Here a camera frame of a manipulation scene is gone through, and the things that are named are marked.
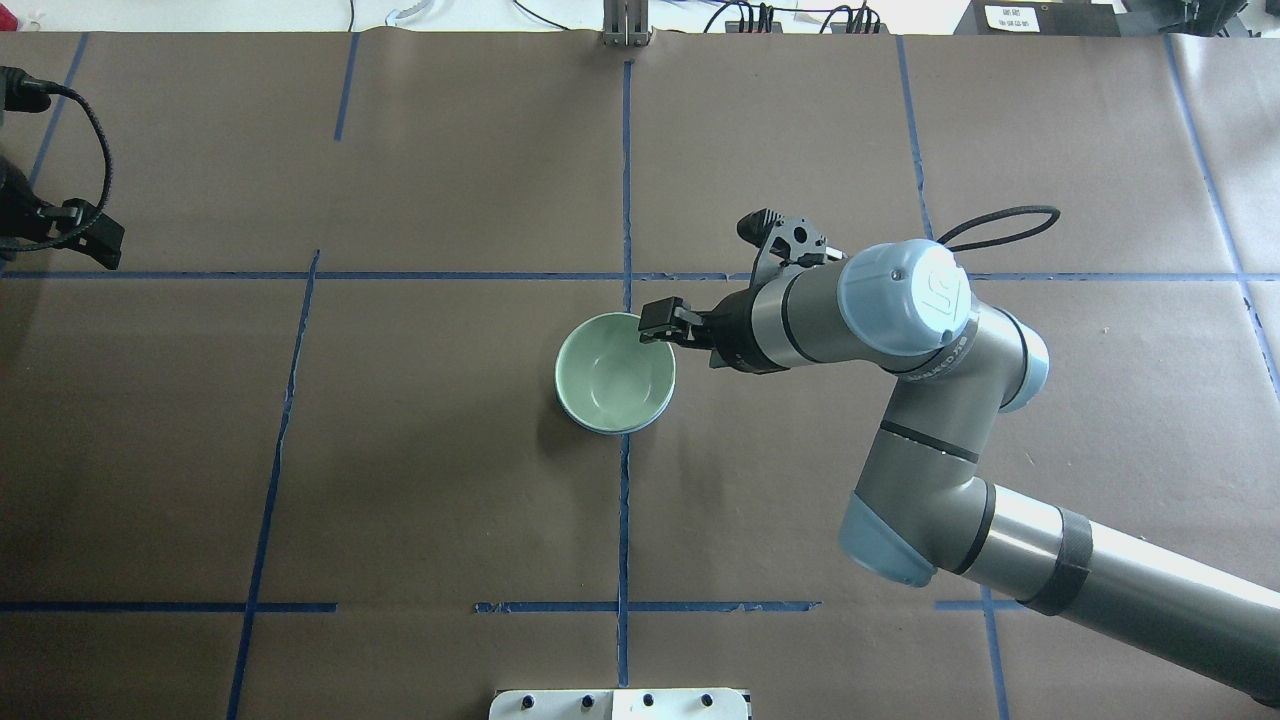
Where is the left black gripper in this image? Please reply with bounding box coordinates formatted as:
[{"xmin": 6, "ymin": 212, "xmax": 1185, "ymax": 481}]
[{"xmin": 1, "ymin": 156, "xmax": 125, "ymax": 272}]

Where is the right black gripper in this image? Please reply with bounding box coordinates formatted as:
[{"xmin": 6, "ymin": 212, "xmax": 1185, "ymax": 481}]
[{"xmin": 637, "ymin": 290, "xmax": 762, "ymax": 374}]

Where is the green bowl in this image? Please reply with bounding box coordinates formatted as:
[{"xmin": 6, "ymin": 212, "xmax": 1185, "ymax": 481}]
[{"xmin": 554, "ymin": 313, "xmax": 677, "ymax": 384}]

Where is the blue bowl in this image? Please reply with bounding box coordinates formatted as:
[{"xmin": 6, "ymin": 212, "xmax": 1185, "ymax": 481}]
[{"xmin": 556, "ymin": 380, "xmax": 677, "ymax": 436}]

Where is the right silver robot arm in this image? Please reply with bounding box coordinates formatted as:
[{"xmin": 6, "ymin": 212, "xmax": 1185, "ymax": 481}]
[{"xmin": 637, "ymin": 238, "xmax": 1279, "ymax": 707}]

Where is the orange black connector block far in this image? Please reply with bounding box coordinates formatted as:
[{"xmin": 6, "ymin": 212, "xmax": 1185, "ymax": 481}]
[{"xmin": 713, "ymin": 1, "xmax": 783, "ymax": 35}]

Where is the black power adapter box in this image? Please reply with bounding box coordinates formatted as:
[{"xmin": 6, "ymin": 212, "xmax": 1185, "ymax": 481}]
[{"xmin": 952, "ymin": 1, "xmax": 1121, "ymax": 37}]

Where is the black left camera cable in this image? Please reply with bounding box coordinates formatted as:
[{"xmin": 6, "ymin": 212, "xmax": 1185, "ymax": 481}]
[{"xmin": 0, "ymin": 82, "xmax": 115, "ymax": 251}]

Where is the black camera cable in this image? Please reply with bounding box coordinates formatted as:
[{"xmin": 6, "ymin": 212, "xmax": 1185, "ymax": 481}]
[
  {"xmin": 936, "ymin": 206, "xmax": 1061, "ymax": 252},
  {"xmin": 0, "ymin": 82, "xmax": 115, "ymax": 251}
]

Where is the aluminium frame post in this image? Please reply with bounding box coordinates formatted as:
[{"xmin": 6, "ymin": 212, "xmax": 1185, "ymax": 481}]
[{"xmin": 602, "ymin": 0, "xmax": 653, "ymax": 47}]

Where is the white pedestal column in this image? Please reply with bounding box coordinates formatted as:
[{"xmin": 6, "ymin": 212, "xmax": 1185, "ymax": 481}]
[{"xmin": 488, "ymin": 687, "xmax": 754, "ymax": 719}]

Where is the black right camera cable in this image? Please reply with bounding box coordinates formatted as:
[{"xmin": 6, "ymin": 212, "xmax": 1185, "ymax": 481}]
[{"xmin": 936, "ymin": 206, "xmax": 1061, "ymax": 252}]

